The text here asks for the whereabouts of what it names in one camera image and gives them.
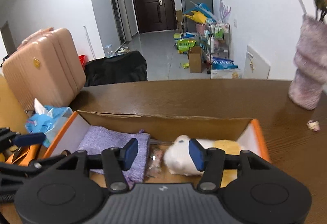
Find small snack packet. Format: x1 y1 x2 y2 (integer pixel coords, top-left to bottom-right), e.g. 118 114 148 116
146 149 164 177

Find yellow thermos jug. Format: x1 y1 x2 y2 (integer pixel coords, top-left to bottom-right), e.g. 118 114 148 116
0 75 28 134

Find blue tissue pack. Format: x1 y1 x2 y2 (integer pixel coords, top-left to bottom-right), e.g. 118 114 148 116
25 98 73 148

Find red orange cardboard box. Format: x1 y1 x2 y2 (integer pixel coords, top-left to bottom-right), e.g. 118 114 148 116
41 110 272 189

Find pink ribbed suitcase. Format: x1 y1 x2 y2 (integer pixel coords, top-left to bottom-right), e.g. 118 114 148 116
2 28 86 111

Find black bag on floor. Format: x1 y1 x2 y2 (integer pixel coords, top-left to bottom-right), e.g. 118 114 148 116
84 51 148 87

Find blue white package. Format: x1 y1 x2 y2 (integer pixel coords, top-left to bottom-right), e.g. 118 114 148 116
211 57 238 70

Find small brown cardboard box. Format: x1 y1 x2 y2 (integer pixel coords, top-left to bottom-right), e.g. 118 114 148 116
187 46 202 73

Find white leaning board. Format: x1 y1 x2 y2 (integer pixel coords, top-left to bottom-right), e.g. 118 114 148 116
243 46 270 80

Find fallen pink petal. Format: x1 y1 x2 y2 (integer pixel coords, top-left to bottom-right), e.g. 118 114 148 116
307 120 320 132

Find yellow blue bag pile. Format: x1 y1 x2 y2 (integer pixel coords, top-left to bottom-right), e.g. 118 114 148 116
184 2 217 24

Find purple decorative stems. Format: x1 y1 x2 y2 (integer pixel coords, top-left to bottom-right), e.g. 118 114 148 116
219 0 231 23

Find textured pink vase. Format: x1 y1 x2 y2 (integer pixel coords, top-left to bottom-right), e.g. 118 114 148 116
288 15 326 110

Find orange strap cloth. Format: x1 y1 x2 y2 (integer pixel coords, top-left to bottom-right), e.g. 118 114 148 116
1 144 41 166

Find metal wire storage rack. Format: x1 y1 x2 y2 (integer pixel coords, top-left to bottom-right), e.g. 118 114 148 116
199 19 231 75

